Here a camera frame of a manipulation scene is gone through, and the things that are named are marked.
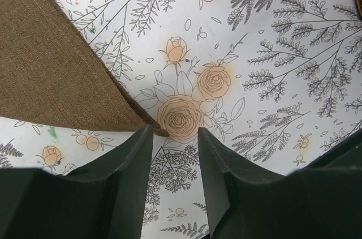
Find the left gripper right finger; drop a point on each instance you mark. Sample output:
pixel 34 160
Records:
pixel 244 200

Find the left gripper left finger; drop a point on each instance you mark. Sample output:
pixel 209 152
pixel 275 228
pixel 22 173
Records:
pixel 102 199

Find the brown cloth napkin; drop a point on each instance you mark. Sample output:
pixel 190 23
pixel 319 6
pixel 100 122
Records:
pixel 50 75

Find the floral tablecloth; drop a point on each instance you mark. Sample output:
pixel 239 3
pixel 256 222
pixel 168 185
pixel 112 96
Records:
pixel 282 78

